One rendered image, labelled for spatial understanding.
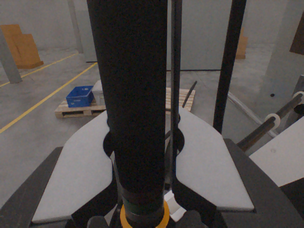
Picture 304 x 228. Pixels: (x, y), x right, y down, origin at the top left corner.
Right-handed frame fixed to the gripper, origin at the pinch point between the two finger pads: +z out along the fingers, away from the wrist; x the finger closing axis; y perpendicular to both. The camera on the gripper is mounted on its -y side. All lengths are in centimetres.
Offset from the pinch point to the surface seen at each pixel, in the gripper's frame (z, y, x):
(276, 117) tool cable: 13.9, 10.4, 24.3
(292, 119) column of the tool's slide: 39, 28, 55
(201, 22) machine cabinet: 538, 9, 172
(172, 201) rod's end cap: -0.5, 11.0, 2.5
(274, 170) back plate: 16.1, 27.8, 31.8
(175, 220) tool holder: -2.3, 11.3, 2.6
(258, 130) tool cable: 10.1, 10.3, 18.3
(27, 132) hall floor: 217, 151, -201
